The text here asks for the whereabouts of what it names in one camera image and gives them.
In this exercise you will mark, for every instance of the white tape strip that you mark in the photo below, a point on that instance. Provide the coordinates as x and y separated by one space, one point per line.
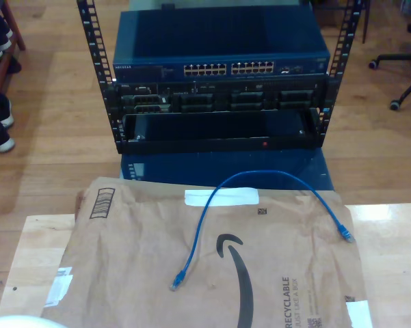
239 196

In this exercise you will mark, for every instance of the dark blue flat device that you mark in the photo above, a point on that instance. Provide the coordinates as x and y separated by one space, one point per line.
260 165

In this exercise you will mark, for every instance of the black rack server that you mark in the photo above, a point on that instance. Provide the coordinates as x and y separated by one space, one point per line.
219 89

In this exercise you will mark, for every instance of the brown paper mailer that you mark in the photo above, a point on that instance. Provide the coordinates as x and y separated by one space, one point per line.
140 256

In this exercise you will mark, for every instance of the white paper label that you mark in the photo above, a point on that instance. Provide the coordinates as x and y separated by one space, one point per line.
59 287
359 311

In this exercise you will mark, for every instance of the black office chair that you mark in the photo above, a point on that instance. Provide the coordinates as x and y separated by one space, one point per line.
396 57

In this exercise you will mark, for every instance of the blue network switch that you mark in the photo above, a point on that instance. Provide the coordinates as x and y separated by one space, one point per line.
208 34

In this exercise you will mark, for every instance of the black perforated rack post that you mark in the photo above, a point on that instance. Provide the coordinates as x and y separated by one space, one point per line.
343 44
95 51

